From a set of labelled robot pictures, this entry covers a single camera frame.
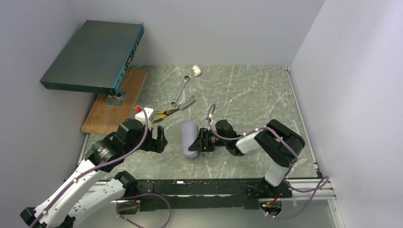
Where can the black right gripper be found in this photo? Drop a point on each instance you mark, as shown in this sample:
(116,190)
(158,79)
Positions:
(204,140)

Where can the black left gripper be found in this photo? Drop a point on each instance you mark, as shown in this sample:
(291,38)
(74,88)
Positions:
(151,143)

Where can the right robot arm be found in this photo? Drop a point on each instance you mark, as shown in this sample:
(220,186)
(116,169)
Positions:
(280,143)

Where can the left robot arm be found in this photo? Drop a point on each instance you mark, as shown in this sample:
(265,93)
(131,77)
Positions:
(68,206)

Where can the grey flat metal piece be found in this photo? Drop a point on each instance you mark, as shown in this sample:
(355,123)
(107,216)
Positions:
(191,100)

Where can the wooden board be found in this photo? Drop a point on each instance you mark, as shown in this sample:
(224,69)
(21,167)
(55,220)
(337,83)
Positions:
(105,115)

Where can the silver combination wrench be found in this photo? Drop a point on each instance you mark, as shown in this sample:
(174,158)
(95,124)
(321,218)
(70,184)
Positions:
(174,102)

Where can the white plastic pipe fitting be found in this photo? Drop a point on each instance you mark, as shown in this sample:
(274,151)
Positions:
(196,70)

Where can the yellow handled pliers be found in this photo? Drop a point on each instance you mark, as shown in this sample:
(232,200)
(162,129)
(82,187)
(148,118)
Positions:
(164,114)

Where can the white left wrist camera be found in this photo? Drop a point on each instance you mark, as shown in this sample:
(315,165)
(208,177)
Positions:
(145,115)

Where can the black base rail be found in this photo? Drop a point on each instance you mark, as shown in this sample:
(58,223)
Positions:
(205,193)

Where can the grey metal stand bracket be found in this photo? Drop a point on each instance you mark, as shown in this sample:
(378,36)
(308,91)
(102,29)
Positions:
(116,100)

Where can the dark teal network switch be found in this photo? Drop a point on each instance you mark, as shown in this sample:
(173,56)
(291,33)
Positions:
(96,59)

